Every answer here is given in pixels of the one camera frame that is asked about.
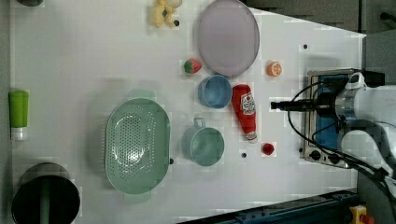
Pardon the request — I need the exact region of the black cylinder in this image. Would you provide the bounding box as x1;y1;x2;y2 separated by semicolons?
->
17;0;45;7

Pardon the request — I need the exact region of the small red toy fruit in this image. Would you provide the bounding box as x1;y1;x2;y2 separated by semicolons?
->
262;143;275;156

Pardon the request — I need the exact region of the black round container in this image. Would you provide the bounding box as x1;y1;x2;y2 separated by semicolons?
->
11;162;80;224

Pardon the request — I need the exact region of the silver black toaster oven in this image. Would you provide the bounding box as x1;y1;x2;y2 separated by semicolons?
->
304;68;386;169

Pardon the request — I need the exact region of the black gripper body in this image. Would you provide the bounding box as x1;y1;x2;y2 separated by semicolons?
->
270;92;336;118

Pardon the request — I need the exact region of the green squeeze bottle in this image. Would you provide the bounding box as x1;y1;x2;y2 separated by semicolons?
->
8;90;29;141

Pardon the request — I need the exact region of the blue bowl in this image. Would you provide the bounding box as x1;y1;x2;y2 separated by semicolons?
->
198;75;233;109

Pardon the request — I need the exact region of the red ketchup bottle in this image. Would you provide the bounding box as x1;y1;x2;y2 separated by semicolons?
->
232;84;257;143

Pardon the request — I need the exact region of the lilac round plate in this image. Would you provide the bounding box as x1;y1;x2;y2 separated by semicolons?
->
198;0;260;77

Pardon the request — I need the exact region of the yellow red emergency button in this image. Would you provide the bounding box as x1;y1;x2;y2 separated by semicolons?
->
349;205;375;224

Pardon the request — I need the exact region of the toy peeled banana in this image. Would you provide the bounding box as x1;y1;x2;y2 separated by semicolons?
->
151;0;183;28

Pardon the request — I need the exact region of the green mug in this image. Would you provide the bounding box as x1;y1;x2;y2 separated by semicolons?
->
181;118;225;166

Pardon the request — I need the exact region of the blue metal frame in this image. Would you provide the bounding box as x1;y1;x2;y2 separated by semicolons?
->
177;190;360;224

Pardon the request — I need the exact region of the toy strawberry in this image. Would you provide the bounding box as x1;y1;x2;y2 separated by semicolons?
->
184;59;202;74

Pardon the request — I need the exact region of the toy orange slice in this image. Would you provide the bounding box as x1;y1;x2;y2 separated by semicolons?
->
266;62;283;77

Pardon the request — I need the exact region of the green oval strainer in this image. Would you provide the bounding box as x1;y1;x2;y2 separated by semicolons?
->
105;90;171;203

